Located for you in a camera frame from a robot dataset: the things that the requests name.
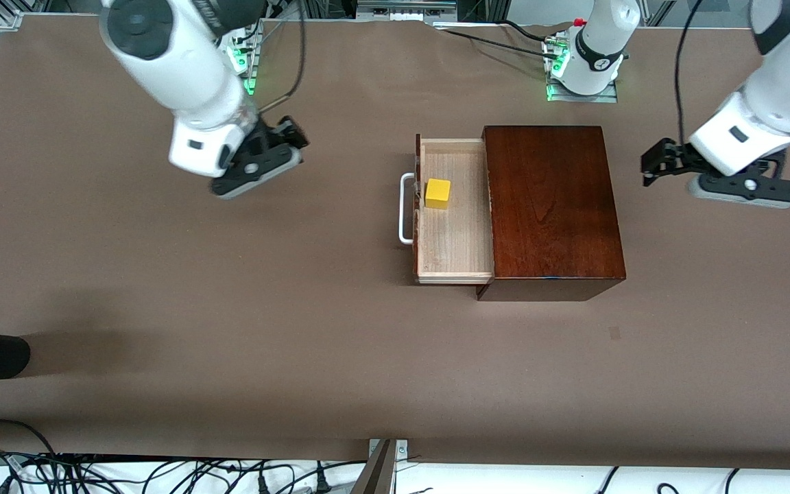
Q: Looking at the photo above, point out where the yellow cube block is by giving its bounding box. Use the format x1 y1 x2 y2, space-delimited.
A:
424 178 451 210

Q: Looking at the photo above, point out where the light wood drawer white handle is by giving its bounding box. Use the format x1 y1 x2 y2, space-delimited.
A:
398 134 495 285

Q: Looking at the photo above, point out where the dark brown wooden cabinet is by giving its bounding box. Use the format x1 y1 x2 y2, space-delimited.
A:
475 126 627 303

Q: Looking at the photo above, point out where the brown table cover mat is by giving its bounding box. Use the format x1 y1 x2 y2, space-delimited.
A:
0 12 790 473

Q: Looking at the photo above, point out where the dark metal beam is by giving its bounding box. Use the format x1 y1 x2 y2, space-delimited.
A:
350 439 397 494

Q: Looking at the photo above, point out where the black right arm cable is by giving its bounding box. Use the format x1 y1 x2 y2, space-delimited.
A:
256 0 308 116

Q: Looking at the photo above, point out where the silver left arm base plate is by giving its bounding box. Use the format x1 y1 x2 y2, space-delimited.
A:
546 38 619 104

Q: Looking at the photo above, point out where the black cable on table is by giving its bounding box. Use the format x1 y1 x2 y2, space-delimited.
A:
436 26 553 57
501 19 557 43

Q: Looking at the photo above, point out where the aluminium corner bracket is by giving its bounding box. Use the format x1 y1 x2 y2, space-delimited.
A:
369 439 408 462

